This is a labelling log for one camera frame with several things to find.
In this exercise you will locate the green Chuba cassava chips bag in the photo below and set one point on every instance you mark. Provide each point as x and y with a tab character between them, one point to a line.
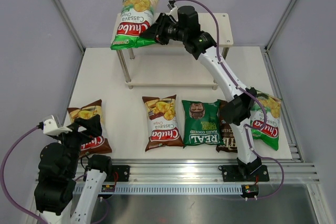
136	17

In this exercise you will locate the brown Kettle sea salt bag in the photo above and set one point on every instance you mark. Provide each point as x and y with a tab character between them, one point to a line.
229	143

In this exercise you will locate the brown Chuba barbeque bag left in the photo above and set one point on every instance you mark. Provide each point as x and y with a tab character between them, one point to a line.
100	145

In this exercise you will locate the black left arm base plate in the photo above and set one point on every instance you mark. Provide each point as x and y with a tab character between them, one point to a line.
120	172

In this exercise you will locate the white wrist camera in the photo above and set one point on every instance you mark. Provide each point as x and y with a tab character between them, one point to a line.
52	127
172	7

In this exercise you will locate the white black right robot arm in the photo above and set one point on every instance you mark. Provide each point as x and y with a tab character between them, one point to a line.
240	99

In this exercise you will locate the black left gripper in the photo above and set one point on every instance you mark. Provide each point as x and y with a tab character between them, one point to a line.
92	125

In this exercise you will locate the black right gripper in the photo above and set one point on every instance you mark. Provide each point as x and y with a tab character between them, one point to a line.
156	31

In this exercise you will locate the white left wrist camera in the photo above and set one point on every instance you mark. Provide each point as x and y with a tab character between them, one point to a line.
52	127

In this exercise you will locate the aluminium mounting rail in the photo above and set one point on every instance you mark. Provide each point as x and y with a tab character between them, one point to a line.
205	171

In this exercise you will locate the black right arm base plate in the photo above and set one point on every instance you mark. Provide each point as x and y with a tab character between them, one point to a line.
230	173

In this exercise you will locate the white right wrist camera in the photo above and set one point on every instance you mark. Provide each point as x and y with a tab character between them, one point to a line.
172	7

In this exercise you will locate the brown chuba barbeque bag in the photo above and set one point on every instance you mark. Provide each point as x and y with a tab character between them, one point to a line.
100	145
163	128

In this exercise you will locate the green REAL chips bag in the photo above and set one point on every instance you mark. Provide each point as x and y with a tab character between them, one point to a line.
201	123

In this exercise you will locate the white slotted cable duct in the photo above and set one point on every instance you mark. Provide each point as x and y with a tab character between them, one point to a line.
170	189

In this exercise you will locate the brown Chuba barbeque bag centre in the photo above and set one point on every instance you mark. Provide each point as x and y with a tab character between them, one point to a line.
163	128

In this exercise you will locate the two-tier beige wooden shelf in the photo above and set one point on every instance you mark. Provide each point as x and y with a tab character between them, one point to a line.
171	65

